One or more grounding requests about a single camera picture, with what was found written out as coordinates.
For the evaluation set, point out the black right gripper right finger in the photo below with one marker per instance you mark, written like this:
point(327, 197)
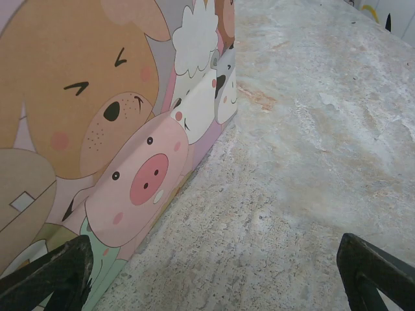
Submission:
point(363, 265)

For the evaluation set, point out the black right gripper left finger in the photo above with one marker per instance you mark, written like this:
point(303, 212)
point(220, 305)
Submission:
point(65, 272)

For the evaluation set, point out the cartoon animal print paper bag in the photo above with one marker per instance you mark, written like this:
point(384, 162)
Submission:
point(81, 97)

